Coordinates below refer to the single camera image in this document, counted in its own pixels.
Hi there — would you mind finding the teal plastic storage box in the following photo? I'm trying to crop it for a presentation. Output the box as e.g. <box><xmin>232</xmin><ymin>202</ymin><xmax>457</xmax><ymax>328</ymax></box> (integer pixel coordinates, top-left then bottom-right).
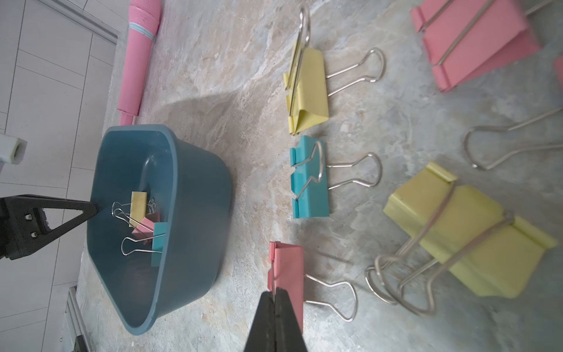
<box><xmin>87</xmin><ymin>125</ymin><xmax>233</xmax><ymax>335</ymax></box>

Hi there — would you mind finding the small pink binder clip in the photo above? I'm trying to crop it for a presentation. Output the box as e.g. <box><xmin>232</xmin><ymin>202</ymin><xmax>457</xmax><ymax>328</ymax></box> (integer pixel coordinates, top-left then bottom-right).
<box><xmin>132</xmin><ymin>212</ymin><xmax>161</xmax><ymax>239</ymax></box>
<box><xmin>268</xmin><ymin>241</ymin><xmax>359</xmax><ymax>333</ymax></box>

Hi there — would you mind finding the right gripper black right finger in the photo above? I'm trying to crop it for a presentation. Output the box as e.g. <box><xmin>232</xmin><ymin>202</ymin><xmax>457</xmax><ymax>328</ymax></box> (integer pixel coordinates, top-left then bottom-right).
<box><xmin>274</xmin><ymin>288</ymin><xmax>308</xmax><ymax>352</ymax></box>

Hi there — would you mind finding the large yellow binder clip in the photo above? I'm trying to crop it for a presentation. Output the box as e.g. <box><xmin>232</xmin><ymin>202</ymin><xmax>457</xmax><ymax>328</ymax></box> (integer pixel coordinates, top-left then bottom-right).
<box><xmin>364</xmin><ymin>162</ymin><xmax>558</xmax><ymax>316</ymax></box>

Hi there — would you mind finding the small yellow binder clip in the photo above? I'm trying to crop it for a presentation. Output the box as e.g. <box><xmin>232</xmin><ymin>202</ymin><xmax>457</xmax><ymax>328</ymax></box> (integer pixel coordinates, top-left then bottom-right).
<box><xmin>111</xmin><ymin>192</ymin><xmax>157</xmax><ymax>227</ymax></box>

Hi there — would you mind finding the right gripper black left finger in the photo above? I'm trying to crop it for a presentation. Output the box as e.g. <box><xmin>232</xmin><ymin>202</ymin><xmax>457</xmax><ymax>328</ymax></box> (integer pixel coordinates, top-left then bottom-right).
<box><xmin>244</xmin><ymin>291</ymin><xmax>276</xmax><ymax>352</ymax></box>

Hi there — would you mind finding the pink toy microphone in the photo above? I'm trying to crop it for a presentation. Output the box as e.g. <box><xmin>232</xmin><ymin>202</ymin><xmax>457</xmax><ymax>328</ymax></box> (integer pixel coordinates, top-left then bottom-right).
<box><xmin>117</xmin><ymin>0</ymin><xmax>161</xmax><ymax>126</ymax></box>

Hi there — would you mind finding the teal binder clip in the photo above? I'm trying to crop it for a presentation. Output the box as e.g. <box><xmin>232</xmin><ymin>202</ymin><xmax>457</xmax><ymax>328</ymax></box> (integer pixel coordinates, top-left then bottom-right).
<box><xmin>120</xmin><ymin>222</ymin><xmax>168</xmax><ymax>268</ymax></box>
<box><xmin>290</xmin><ymin>136</ymin><xmax>383</xmax><ymax>219</ymax></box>

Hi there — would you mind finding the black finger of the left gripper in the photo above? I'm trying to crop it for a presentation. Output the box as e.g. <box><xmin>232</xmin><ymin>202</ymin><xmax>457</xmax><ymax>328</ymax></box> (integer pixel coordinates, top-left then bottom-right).
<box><xmin>0</xmin><ymin>194</ymin><xmax>99</xmax><ymax>261</ymax></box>

